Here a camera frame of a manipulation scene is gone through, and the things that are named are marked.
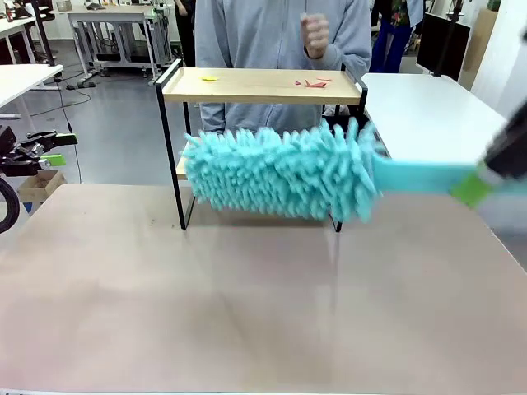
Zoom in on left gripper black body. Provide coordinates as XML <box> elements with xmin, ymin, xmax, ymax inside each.
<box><xmin>0</xmin><ymin>125</ymin><xmax>44</xmax><ymax>178</ymax></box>

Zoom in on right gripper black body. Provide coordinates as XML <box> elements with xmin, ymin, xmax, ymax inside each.
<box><xmin>479</xmin><ymin>109</ymin><xmax>527</xmax><ymax>182</ymax></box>

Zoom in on teal chenille duster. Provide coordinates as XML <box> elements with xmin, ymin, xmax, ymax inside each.
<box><xmin>180</xmin><ymin>117</ymin><xmax>483</xmax><ymax>225</ymax></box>

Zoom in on person's left forearm grey sleeve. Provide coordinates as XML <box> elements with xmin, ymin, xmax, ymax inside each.
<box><xmin>304</xmin><ymin>43</ymin><xmax>373</xmax><ymax>73</ymax></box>

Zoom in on person's left hand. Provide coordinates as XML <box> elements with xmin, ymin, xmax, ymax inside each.
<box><xmin>300</xmin><ymin>14</ymin><xmax>331</xmax><ymax>60</ymax></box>

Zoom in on cardboard box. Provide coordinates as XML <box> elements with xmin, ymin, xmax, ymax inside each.
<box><xmin>17</xmin><ymin>170</ymin><xmax>68</xmax><ymax>203</ymax></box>

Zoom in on large white table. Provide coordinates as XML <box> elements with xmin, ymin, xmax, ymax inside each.
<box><xmin>361</xmin><ymin>72</ymin><xmax>510</xmax><ymax>162</ymax></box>

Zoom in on black pole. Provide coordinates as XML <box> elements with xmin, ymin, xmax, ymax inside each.
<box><xmin>31</xmin><ymin>0</ymin><xmax>57</xmax><ymax>67</ymax></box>

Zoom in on white background desk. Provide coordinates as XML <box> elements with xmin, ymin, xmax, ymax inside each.
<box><xmin>0</xmin><ymin>16</ymin><xmax>40</xmax><ymax>65</ymax></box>

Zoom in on black monitor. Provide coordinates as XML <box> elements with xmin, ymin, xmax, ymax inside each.
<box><xmin>415</xmin><ymin>12</ymin><xmax>471</xmax><ymax>82</ymax></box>

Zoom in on white framed workbench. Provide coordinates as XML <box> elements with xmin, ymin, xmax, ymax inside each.
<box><xmin>65</xmin><ymin>3</ymin><xmax>174</xmax><ymax>81</ymax></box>

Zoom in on black office chair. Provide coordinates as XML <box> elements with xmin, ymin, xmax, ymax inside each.
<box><xmin>335</xmin><ymin>105</ymin><xmax>370</xmax><ymax>128</ymax></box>

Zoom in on person in dark trousers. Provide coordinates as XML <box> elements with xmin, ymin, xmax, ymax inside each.
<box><xmin>175</xmin><ymin>0</ymin><xmax>197</xmax><ymax>67</ymax></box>

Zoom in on person in blue trousers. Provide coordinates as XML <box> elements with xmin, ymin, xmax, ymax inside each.
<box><xmin>369</xmin><ymin>0</ymin><xmax>425</xmax><ymax>74</ymax></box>

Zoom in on person in grey hoodie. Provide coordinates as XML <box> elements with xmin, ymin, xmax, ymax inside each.
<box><xmin>194</xmin><ymin>0</ymin><xmax>374</xmax><ymax>135</ymax></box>

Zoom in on thin black floor cable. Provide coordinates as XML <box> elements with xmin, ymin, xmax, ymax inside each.
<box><xmin>53</xmin><ymin>76</ymin><xmax>92</xmax><ymax>184</ymax></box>

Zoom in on thick black robot hose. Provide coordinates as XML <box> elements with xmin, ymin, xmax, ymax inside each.
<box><xmin>0</xmin><ymin>176</ymin><xmax>21</xmax><ymax>235</ymax></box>

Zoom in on two-tier wooden shelf black frame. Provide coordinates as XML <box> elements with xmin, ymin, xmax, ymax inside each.
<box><xmin>155</xmin><ymin>58</ymin><xmax>369</xmax><ymax>233</ymax></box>

